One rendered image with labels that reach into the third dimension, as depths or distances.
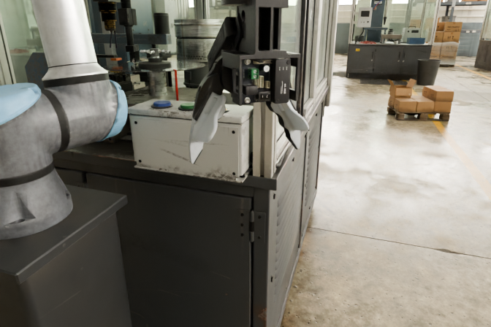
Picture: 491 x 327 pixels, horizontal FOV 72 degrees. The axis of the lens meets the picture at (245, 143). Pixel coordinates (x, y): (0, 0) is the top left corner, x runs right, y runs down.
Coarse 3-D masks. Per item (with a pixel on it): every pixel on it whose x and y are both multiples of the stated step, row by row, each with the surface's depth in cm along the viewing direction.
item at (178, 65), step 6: (108, 66) 110; (114, 66) 110; (120, 66) 110; (126, 66) 110; (132, 66) 110; (138, 66) 110; (162, 66) 110; (168, 66) 110; (174, 66) 110; (180, 66) 110; (186, 66) 110; (192, 66) 110; (198, 66) 110
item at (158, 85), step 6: (150, 72) 112; (156, 72) 112; (162, 72) 113; (150, 78) 113; (156, 78) 112; (162, 78) 114; (150, 84) 114; (156, 84) 113; (162, 84) 114; (150, 90) 114; (156, 90) 114; (162, 90) 114
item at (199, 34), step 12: (180, 24) 172; (192, 24) 170; (204, 24) 170; (216, 24) 172; (180, 36) 176; (192, 36) 172; (204, 36) 172; (180, 48) 178; (192, 48) 174; (204, 48) 174; (180, 60) 180; (192, 60) 176; (204, 60) 176; (192, 72) 182; (204, 72) 181; (192, 84) 184
